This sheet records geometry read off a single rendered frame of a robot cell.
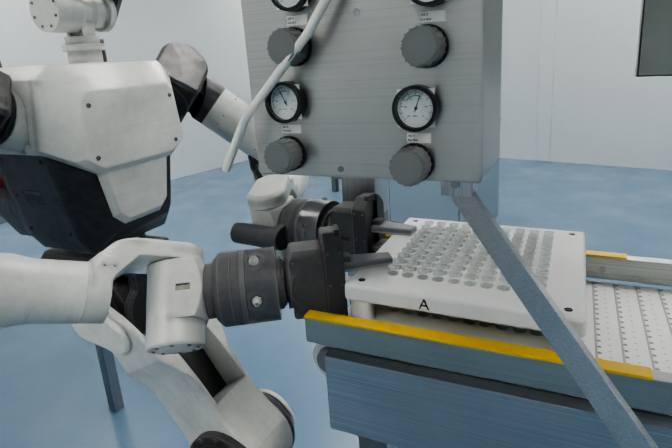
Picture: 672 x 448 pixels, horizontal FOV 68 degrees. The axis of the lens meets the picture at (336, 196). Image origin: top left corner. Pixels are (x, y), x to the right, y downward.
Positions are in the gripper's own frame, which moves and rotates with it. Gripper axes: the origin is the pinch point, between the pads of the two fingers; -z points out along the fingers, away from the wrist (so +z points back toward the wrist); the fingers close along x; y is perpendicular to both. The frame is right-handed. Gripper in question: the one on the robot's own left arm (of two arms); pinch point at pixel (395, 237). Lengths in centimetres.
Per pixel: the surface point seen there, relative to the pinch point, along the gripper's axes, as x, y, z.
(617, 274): 5.4, -11.0, -27.3
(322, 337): 4.9, 20.1, -0.5
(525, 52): -17, -511, 101
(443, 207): 72, -234, 86
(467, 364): 5.0, 17.8, -16.6
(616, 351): 6.7, 6.3, -28.7
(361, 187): -4.9, -7.4, 9.6
